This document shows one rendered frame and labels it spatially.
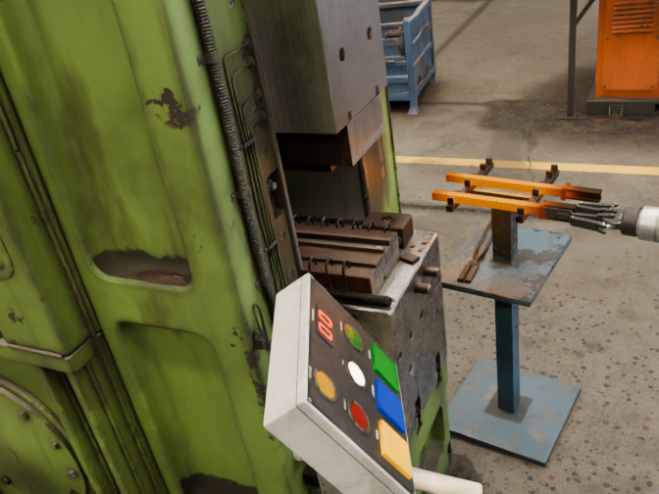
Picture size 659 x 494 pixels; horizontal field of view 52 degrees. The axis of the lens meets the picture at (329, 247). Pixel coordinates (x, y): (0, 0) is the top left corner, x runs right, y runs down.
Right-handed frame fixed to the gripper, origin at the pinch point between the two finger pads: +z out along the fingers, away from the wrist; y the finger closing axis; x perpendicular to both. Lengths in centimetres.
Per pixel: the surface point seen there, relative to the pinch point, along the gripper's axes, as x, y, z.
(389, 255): 3, -40, 30
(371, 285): 3, -53, 28
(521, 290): -26.2, -3.8, 9.4
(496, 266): -26.3, 6.1, 20.7
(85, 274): 20, -92, 78
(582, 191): 1.3, 10.2, -3.4
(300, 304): 27, -90, 18
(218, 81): 61, -78, 37
